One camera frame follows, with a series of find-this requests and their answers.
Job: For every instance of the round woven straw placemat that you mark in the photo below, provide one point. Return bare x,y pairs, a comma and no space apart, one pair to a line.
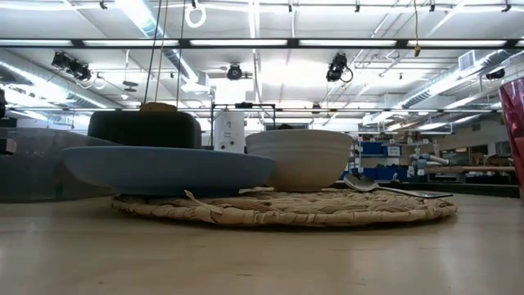
286,209

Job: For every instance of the silver toaster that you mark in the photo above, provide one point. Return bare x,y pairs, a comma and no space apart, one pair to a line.
143,129

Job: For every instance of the blue storage bins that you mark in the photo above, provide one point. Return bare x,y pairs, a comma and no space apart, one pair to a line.
374,173

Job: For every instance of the silver metal spoon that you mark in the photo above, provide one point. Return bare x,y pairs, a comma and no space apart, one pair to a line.
362,184

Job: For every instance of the black ceiling camera pair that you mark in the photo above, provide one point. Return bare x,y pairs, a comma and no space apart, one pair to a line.
71,67

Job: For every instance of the small black ceiling camera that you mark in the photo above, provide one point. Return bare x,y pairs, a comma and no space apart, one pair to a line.
495,74

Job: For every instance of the background wooden table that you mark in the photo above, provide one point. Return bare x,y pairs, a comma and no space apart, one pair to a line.
471,168

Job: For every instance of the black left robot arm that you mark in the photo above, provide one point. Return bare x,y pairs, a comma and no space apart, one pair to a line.
2,107

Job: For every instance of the grey background robot arm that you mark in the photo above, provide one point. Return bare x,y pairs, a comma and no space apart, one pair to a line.
427,159

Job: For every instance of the black overhead light beam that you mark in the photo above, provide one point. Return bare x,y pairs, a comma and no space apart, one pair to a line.
184,42

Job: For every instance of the black round ceiling camera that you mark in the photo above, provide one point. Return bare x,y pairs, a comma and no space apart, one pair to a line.
234,72

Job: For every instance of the black background station frame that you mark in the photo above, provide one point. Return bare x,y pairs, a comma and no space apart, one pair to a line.
243,105

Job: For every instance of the white ribbed ceramic bowl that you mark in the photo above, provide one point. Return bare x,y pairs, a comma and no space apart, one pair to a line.
303,160

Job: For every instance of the blue round plate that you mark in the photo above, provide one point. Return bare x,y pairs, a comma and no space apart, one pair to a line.
163,170

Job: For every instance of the pink faceted plastic cup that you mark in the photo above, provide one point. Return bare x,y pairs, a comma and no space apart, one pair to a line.
513,135

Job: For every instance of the brown toast slice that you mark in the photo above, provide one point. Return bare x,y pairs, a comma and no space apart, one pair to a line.
157,107

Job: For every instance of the clear grey plastic tray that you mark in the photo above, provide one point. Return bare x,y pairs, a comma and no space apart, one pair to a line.
28,172

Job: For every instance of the black aluminium table frame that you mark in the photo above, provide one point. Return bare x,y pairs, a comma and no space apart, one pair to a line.
483,189

